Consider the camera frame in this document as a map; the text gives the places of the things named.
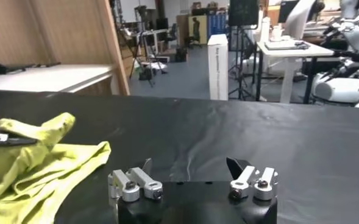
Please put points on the wooden partition screen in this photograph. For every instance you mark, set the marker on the wooden partition screen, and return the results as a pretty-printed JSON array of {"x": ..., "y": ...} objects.
[{"x": 60, "y": 30}]

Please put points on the black tripod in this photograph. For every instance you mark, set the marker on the black tripod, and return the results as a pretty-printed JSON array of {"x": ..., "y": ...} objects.
[{"x": 145, "y": 61}]

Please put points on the white curved panel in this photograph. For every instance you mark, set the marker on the white curved panel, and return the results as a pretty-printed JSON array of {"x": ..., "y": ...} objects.
[{"x": 298, "y": 21}]

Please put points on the white rectangular table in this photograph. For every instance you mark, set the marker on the white rectangular table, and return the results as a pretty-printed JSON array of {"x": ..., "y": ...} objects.
[{"x": 51, "y": 77}]

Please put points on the white cup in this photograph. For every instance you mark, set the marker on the white cup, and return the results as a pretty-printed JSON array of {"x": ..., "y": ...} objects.
[{"x": 276, "y": 33}]

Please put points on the blue storage cabinet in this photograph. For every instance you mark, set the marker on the blue storage cabinet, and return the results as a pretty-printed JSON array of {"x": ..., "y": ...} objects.
[{"x": 218, "y": 25}]

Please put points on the white humanoid robot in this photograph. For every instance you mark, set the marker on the white humanoid robot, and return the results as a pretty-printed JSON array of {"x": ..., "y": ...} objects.
[{"x": 340, "y": 88}]

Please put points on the black glossy table cover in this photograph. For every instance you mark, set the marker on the black glossy table cover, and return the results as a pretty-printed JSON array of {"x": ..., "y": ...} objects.
[{"x": 258, "y": 140}]

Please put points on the grey closed laptop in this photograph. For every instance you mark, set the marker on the grey closed laptop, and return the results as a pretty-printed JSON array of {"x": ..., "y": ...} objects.
[{"x": 284, "y": 45}]

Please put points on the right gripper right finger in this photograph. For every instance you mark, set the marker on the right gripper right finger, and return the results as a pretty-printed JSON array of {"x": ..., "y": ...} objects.
[{"x": 252, "y": 179}]

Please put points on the tall white cardboard box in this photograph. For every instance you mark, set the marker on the tall white cardboard box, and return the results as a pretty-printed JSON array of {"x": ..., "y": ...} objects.
[{"x": 218, "y": 70}]

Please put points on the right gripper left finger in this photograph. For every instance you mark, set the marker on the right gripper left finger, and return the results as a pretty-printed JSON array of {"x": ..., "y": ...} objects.
[{"x": 133, "y": 184}]

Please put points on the black monitor on tripod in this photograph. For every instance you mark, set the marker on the black monitor on tripod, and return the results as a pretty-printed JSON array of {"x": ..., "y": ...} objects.
[{"x": 243, "y": 12}]

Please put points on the yellow-green t-shirt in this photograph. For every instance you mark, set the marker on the yellow-green t-shirt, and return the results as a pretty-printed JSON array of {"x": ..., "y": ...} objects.
[{"x": 45, "y": 176}]

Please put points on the white height-adjustable desk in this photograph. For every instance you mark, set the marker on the white height-adjustable desk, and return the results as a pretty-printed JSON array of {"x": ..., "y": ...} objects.
[{"x": 289, "y": 76}]

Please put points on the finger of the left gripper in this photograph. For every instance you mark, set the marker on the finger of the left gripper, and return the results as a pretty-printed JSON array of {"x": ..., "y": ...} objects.
[{"x": 11, "y": 141}]

